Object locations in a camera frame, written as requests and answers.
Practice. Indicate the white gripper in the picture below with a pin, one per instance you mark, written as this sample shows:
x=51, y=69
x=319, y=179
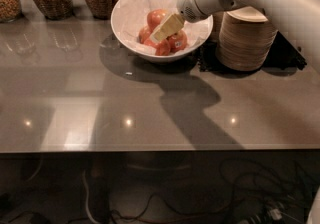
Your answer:
x=187, y=5

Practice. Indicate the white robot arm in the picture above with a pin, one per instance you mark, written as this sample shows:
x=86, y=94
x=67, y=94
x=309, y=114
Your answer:
x=297, y=20

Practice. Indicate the right red apple with sticker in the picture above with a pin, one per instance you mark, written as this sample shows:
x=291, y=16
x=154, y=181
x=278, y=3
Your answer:
x=178, y=41

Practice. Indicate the top red apple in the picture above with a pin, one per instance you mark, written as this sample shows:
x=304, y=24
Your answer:
x=155, y=17

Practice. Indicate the front red apple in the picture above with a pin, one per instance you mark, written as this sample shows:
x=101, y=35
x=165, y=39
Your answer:
x=162, y=48

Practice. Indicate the left red apple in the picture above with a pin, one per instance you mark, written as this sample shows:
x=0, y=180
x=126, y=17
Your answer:
x=144, y=33

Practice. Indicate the rear stack of paper bowls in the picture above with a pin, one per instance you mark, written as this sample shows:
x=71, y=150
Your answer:
x=217, y=22

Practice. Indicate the stack of paper bowls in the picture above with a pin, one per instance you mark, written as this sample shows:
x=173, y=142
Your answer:
x=217, y=22
x=245, y=39

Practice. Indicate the white paper liner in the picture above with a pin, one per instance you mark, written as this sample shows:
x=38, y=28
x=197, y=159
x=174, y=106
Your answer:
x=129, y=16

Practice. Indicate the front stack of paper bowls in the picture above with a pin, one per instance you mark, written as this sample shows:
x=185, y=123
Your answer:
x=245, y=39

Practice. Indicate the black mat under bowls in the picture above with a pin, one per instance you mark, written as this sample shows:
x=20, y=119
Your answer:
x=282, y=60

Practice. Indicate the left glass snack jar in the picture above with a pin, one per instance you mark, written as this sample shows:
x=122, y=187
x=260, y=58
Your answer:
x=9, y=10

